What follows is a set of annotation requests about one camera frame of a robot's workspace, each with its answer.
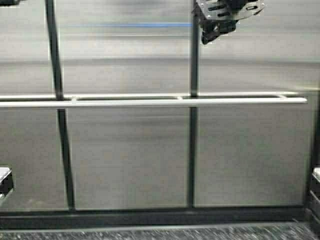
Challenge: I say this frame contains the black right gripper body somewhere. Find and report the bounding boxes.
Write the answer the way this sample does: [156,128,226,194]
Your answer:
[192,0,265,45]

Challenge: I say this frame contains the robot base left corner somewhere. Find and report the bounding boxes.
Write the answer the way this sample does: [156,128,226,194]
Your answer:
[0,166,14,203]

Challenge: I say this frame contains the robot base right corner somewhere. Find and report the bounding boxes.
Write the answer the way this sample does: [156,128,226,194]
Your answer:
[310,167,320,200]

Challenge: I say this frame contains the steel elevator handrail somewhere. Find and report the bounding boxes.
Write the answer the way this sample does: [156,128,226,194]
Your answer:
[0,92,308,110]

